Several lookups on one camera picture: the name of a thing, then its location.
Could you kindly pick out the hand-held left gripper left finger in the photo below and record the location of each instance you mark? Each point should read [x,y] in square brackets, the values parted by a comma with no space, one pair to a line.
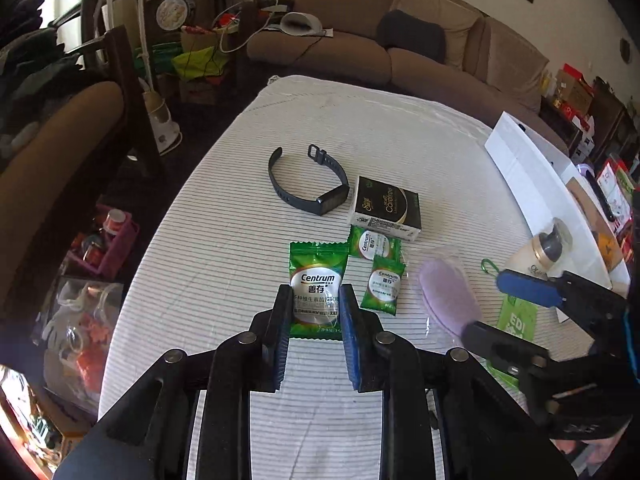
[281,330]

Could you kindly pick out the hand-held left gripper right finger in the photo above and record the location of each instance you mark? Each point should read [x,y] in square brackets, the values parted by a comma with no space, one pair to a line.
[350,340]

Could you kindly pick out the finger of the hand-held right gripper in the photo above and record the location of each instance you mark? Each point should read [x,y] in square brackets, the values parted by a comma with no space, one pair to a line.
[530,290]
[500,345]

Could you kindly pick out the large green vitamin sachet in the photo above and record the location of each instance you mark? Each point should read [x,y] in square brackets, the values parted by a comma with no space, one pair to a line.
[316,280]

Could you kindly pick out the white storage box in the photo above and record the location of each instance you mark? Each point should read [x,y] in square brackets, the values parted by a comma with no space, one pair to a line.
[520,155]

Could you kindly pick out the green printed card packet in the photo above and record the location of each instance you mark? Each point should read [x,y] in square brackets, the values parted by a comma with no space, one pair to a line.
[517,320]

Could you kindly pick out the cream lotion pump bottle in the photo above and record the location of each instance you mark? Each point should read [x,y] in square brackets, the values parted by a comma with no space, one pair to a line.
[535,252]

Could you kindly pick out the green carabiner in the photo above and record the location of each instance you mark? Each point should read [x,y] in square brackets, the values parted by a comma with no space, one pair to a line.
[489,266]

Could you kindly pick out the small green vitamin sachet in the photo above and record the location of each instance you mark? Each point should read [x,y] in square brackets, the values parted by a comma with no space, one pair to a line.
[386,285]

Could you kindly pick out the purple sponge in clear wrap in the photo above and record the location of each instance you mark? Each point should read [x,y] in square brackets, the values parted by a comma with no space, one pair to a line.
[442,290]

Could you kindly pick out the brown cardboard sheet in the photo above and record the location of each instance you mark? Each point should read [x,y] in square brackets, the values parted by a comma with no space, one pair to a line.
[585,210]

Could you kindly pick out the medium green vitamin sachet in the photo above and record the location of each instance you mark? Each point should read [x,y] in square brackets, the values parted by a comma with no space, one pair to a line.
[372,242]

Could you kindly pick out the black remote control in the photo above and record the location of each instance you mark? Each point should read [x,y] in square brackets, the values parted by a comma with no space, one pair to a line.
[602,197]

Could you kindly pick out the bag of colourful snack packets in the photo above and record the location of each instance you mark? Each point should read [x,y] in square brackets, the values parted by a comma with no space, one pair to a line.
[617,190]

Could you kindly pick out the purple plastic container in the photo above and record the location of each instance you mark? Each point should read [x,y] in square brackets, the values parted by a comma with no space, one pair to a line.
[587,169]

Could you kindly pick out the black smart band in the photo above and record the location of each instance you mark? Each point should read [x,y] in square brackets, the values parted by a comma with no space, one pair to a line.
[327,200]

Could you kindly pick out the black and white small box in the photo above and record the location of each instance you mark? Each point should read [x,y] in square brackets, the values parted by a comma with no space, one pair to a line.
[387,205]

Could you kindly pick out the pink plastic basket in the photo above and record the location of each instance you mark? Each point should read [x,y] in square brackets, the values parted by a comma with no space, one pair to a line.
[117,252]

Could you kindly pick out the dark wooden cabinet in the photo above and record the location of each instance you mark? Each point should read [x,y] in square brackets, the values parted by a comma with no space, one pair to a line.
[607,110]

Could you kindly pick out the orange cap bottle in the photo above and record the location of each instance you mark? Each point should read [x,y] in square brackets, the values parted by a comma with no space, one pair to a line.
[114,220]

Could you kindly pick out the brown cardboard box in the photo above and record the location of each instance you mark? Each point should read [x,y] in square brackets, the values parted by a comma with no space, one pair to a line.
[575,95]

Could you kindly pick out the clear plastic bag of toys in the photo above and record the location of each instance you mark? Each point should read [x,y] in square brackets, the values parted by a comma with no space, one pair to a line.
[80,340]

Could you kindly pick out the yellow bottle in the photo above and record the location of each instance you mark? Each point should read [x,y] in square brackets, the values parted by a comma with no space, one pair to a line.
[547,85]

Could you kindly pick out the tan sofa pillow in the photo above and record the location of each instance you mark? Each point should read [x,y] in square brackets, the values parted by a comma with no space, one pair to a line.
[440,15]
[515,60]

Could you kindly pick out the white garment steamer base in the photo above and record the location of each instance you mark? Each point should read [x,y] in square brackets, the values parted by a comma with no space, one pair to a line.
[162,120]

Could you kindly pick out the yellow green bag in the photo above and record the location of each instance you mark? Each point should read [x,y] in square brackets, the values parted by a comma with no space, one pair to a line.
[197,62]

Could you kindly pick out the dark grey cushion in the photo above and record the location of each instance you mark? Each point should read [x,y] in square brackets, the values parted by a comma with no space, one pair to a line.
[412,32]

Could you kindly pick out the brown fabric sofa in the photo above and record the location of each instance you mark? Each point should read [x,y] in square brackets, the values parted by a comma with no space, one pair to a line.
[350,55]

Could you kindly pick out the dark wooden chair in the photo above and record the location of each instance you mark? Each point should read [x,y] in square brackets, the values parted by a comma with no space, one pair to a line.
[127,90]

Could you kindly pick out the brown armchair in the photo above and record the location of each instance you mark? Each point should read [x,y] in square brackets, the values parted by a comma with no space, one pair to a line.
[55,150]

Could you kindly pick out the white grey massager device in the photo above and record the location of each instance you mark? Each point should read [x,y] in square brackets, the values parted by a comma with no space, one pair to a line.
[300,24]

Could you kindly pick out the round printed tin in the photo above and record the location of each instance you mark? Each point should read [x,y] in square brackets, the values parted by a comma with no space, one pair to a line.
[175,12]

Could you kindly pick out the white lamp pole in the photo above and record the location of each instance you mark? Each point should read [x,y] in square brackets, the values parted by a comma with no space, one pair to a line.
[142,25]

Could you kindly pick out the dark clothes pile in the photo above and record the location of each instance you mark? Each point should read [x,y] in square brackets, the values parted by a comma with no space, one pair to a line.
[35,60]

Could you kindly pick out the round wall clock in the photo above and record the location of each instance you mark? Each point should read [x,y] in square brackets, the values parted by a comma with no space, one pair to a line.
[625,50]

